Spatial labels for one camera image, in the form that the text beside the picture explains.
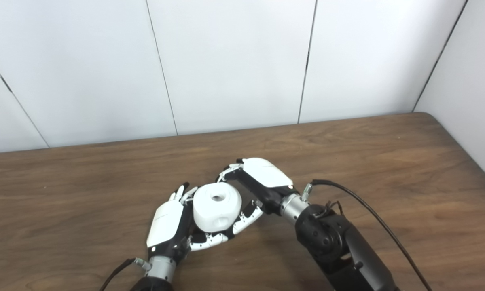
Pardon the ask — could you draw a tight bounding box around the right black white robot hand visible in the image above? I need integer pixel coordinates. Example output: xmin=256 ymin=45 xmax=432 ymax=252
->
xmin=216 ymin=158 xmax=294 ymax=236

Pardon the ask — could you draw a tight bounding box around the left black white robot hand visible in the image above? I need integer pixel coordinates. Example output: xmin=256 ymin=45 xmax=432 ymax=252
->
xmin=146 ymin=182 xmax=231 ymax=260

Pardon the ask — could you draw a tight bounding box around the round white piece with holes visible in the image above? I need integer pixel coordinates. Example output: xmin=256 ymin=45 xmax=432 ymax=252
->
xmin=193 ymin=183 xmax=243 ymax=233

